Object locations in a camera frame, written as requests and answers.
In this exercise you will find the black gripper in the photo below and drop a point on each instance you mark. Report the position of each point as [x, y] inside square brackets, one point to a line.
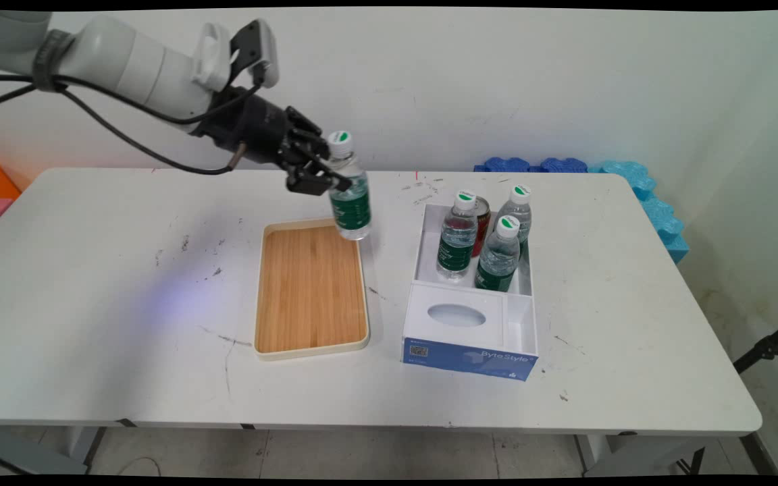
[247, 128]

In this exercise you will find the green label water bottle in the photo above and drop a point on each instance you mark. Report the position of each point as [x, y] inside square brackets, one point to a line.
[517, 209]
[498, 260]
[352, 206]
[456, 246]

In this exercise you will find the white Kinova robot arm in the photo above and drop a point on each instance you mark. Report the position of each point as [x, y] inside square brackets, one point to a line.
[125, 61]

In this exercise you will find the wooden tray with cream rim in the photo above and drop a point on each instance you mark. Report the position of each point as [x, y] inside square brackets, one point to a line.
[311, 290]

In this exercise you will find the red soda can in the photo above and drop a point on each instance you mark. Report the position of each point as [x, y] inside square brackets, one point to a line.
[483, 229]

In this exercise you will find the dark blue foam mat piece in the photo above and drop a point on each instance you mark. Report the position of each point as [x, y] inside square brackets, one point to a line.
[507, 165]
[563, 165]

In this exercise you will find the white and blue cardboard box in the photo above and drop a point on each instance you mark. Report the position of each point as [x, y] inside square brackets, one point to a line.
[470, 344]

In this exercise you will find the light blue foam mat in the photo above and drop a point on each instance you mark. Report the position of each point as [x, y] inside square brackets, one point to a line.
[659, 212]

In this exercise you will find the black tripod stand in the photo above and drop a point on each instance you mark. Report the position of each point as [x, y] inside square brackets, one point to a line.
[767, 347]

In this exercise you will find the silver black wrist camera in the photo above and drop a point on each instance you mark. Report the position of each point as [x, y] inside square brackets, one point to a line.
[257, 47]

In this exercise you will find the grey table leg frame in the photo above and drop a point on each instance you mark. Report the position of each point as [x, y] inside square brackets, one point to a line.
[632, 455]
[82, 445]

